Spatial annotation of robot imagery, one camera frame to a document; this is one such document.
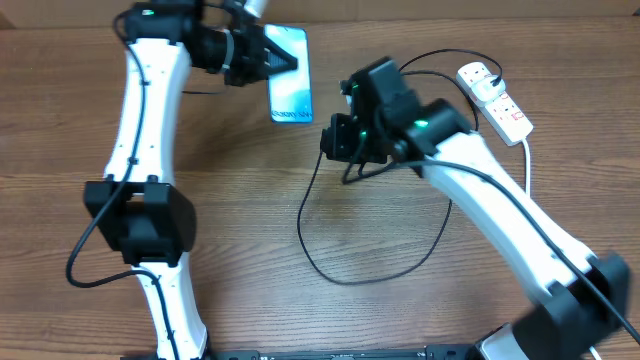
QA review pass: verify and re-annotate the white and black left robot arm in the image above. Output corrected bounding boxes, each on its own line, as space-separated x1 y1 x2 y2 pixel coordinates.
83 1 298 359

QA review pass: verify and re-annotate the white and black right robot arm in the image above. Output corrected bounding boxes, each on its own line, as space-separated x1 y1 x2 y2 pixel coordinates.
321 57 631 359

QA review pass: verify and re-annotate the black USB charging cable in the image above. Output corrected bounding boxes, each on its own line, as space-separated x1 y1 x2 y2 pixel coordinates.
296 48 505 287

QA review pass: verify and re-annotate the blue Galaxy smartphone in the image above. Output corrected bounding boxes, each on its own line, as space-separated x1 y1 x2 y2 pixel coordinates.
264 24 314 124

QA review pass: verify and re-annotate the white power strip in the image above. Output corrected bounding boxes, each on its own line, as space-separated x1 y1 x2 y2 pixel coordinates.
456 62 534 146

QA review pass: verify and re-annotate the white charger plug adapter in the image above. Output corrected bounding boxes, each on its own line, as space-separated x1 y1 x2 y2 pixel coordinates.
471 75 506 106

